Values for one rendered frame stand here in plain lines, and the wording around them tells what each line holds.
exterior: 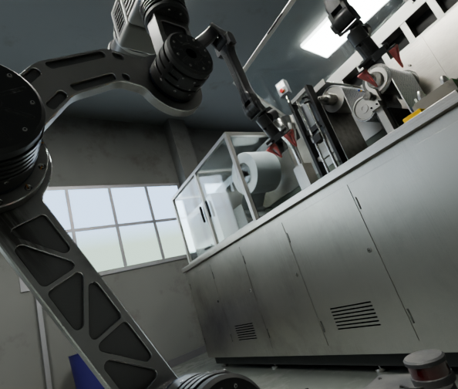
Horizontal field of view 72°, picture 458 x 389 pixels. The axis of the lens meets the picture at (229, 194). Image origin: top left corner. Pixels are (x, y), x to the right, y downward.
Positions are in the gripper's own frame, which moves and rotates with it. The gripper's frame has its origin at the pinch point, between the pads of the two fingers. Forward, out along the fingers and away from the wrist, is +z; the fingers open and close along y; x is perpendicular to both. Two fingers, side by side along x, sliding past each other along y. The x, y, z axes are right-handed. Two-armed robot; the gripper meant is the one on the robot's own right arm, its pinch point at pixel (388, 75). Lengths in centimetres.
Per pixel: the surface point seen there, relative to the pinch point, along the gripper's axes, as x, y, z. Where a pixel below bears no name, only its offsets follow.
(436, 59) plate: -74, -4, 14
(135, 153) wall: -154, 347, -117
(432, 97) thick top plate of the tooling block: -28.1, -0.8, 20.5
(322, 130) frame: -36, 49, 6
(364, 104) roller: -43, 26, 8
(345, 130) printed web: -54, 46, 15
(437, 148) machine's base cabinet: 3.5, 1.1, 30.3
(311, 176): -52, 81, 27
